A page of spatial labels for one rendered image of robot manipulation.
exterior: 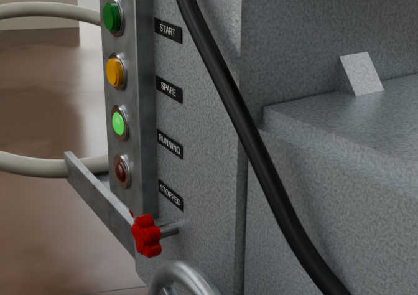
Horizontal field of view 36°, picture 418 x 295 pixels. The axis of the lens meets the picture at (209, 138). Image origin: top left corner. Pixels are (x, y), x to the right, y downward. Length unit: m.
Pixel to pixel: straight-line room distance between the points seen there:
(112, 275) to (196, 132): 2.21
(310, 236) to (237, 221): 0.08
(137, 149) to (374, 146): 0.26
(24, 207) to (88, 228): 0.39
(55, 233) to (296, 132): 2.63
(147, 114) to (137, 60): 0.05
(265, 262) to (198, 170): 0.10
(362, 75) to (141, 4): 0.19
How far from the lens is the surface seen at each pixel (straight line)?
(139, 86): 0.57
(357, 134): 0.42
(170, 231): 0.59
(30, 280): 2.75
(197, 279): 0.48
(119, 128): 0.61
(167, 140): 0.57
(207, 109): 0.50
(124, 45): 0.58
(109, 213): 0.91
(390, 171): 0.39
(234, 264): 0.53
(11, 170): 1.05
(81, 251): 2.89
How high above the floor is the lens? 1.55
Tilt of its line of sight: 23 degrees down
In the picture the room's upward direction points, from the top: 1 degrees clockwise
